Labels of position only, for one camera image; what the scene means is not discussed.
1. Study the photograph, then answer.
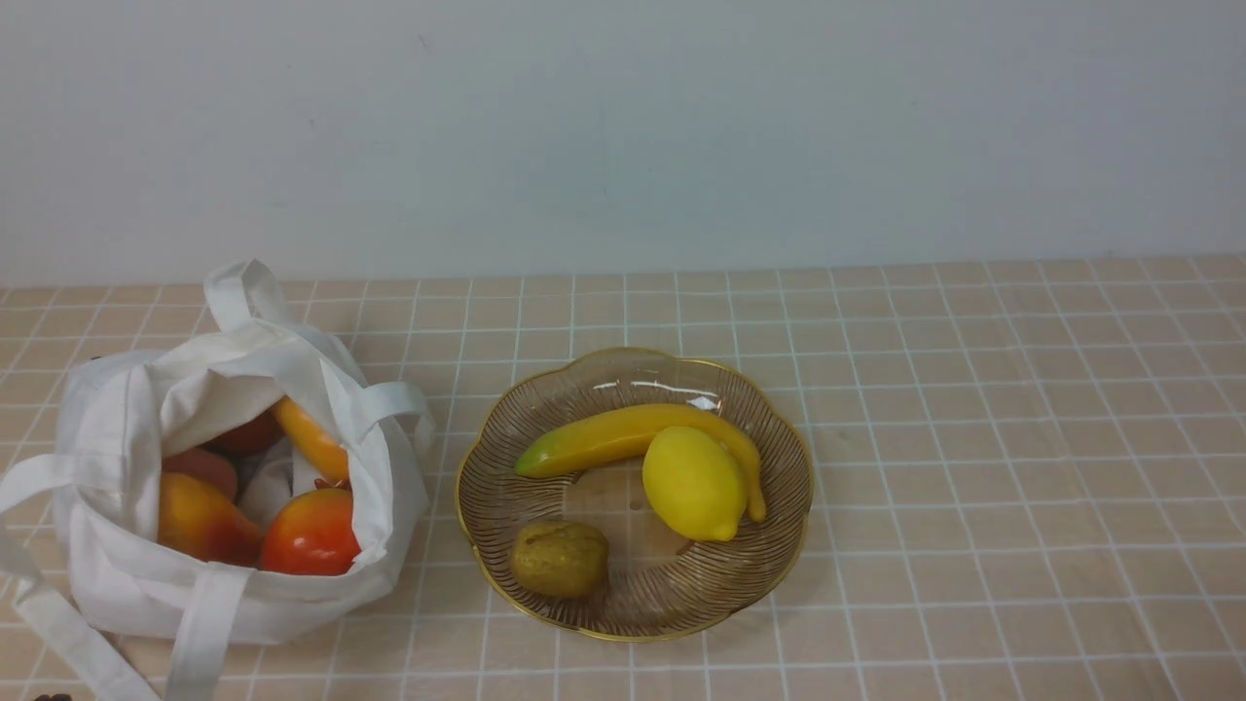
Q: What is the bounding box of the red pomegranate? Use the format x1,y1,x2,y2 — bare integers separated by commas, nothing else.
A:
259,488,363,576

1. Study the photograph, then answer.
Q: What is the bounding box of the yellow lemon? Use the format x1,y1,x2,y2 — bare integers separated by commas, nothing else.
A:
640,426,748,542

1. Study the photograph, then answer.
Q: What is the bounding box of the yellow-red mango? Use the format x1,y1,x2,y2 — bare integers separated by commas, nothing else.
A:
157,473,263,567

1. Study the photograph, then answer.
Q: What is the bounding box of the white cloth tote bag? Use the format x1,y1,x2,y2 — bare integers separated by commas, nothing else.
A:
2,259,435,700

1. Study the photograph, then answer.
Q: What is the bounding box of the gold-rimmed glass fruit plate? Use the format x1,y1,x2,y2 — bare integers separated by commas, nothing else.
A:
456,347,814,642

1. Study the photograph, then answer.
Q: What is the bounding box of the pink peach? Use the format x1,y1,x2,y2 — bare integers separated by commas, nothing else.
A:
162,448,238,501

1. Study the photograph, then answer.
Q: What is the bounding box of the yellow banana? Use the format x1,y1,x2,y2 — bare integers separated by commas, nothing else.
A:
515,403,768,523

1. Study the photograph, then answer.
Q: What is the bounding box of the orange curved fruit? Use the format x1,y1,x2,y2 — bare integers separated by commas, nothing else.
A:
269,396,348,486

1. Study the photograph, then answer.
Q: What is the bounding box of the brown-green kiwi fruit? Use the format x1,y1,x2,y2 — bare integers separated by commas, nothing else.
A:
510,520,609,599

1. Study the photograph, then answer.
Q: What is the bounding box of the dark red fruit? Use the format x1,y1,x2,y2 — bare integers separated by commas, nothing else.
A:
203,410,285,459

